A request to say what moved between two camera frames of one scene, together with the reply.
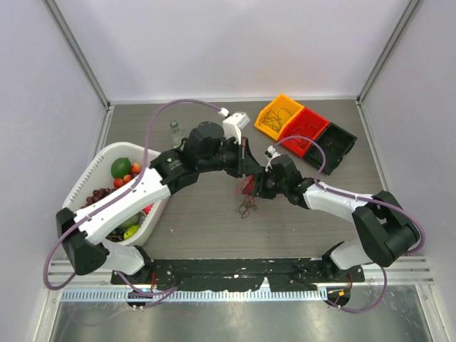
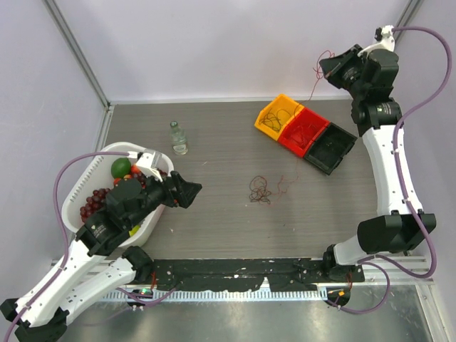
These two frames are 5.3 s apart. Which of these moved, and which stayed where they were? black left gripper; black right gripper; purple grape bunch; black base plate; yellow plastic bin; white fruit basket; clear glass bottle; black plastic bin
Moved: black left gripper; black right gripper
Stayed: clear glass bottle; white fruit basket; yellow plastic bin; purple grape bunch; black base plate; black plastic bin
